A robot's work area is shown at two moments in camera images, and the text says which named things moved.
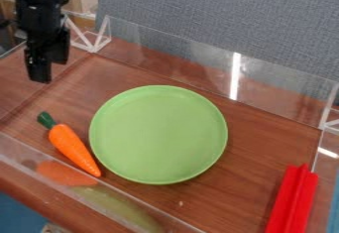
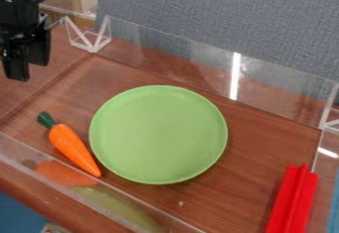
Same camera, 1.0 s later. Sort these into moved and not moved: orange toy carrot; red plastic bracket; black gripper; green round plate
Moved: black gripper
Not moved: red plastic bracket; orange toy carrot; green round plate
